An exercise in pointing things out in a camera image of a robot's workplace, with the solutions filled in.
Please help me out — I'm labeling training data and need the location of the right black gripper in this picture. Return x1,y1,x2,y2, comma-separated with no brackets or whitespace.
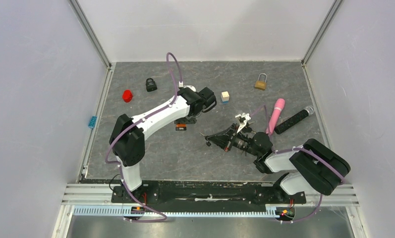
208,123,260,157

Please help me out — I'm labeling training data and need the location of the orange black padlock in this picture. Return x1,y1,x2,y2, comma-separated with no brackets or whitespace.
174,120,187,131

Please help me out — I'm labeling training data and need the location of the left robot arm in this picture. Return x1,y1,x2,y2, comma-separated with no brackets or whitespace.
108,87,217,202

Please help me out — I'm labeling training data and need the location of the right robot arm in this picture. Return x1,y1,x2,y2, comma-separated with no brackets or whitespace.
204,123,351,202

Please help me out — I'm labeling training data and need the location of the white blue cube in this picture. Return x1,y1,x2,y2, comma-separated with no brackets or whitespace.
221,91,230,104

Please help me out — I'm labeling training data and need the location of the brass padlock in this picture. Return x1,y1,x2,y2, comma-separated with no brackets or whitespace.
254,73,268,91

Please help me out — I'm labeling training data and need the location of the pink toy microphone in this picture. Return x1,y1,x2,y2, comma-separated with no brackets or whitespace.
266,98,285,135

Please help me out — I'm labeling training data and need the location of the red cylinder block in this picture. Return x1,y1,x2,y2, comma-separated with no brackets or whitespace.
122,90,133,103

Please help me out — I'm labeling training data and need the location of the black toy microphone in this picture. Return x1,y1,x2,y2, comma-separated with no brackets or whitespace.
274,106,315,134

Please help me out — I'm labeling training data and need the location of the blue lego brick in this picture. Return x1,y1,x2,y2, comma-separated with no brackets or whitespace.
88,116,97,129

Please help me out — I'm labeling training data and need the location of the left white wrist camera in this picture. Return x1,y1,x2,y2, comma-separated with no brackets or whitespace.
178,82,196,92

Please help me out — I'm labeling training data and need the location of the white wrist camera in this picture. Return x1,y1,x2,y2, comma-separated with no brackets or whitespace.
235,113,251,133
178,82,196,92

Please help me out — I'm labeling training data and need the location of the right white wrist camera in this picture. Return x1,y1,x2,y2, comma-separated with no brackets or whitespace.
235,113,251,133

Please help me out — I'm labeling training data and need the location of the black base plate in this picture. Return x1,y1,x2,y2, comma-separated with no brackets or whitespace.
111,180,306,214

